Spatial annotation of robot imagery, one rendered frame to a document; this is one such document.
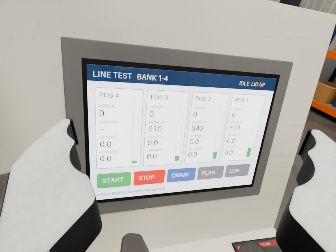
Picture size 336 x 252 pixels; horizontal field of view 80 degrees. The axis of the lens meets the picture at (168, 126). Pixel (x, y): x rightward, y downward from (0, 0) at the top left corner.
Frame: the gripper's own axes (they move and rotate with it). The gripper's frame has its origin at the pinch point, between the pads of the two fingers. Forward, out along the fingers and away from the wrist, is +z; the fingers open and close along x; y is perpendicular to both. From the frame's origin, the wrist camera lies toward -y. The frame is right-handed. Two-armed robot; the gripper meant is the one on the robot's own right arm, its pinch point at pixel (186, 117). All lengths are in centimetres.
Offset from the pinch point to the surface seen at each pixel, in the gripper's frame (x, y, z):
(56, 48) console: -20.3, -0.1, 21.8
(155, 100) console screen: -5.1, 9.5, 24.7
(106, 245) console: -16.0, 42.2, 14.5
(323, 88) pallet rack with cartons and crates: 301, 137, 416
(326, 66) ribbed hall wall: 374, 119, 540
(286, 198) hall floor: 114, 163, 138
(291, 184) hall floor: 130, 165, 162
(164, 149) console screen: -3.2, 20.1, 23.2
